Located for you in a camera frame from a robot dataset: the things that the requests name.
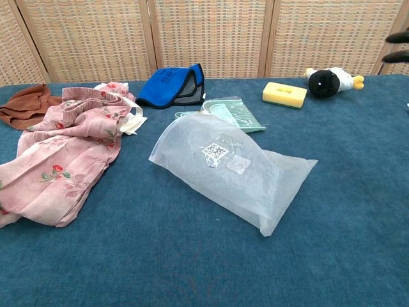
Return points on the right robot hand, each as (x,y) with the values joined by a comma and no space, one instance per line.
(397,57)

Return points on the transparent plastic bag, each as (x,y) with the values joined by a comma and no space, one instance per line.
(223,179)

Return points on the pink floral garment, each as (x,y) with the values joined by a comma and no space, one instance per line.
(64,160)

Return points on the black white plush toy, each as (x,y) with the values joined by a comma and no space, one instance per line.
(326,83)

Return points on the yellow sponge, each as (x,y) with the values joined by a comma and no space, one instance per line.
(282,94)

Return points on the green mini dustpan set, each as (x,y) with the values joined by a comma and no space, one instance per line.
(243,116)

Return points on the woven folding screen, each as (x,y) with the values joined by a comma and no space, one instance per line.
(207,35)

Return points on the blue black fabric pouch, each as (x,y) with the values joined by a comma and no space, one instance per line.
(163,86)

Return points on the pink white wet wipes pack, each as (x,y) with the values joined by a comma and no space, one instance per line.
(101,85)

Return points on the blue felt table mat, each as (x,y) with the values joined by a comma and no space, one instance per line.
(159,262)

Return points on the brown cloth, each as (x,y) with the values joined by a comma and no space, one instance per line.
(25,105)

